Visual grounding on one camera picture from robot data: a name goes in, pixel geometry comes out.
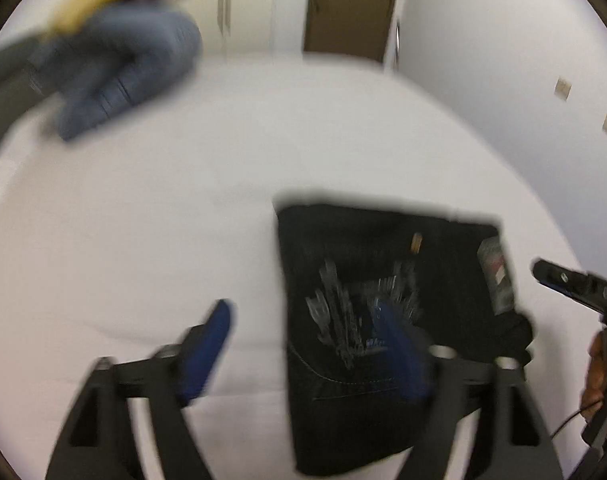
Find black denim pants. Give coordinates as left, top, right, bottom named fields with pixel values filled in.
left=276, top=197, right=533, bottom=477

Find person's right hand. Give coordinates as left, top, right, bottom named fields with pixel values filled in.
left=580, top=332, right=607, bottom=422

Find white bed sheet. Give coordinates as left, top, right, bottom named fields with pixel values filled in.
left=0, top=56, right=596, bottom=479

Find blue folded quilt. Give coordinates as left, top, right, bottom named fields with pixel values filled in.
left=30, top=1, right=202, bottom=141

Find dark grey headboard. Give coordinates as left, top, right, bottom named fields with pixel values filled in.
left=0, top=35, right=53, bottom=144

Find white wardrobe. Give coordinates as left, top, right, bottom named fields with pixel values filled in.
left=180, top=0, right=308, bottom=56

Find brown wooden door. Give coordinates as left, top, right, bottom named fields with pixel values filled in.
left=303, top=0, right=396, bottom=63

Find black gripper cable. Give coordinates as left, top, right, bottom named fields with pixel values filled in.
left=547, top=406, right=597, bottom=443

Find upper beige wall socket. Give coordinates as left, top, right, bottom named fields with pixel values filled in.
left=554, top=77, right=573, bottom=101

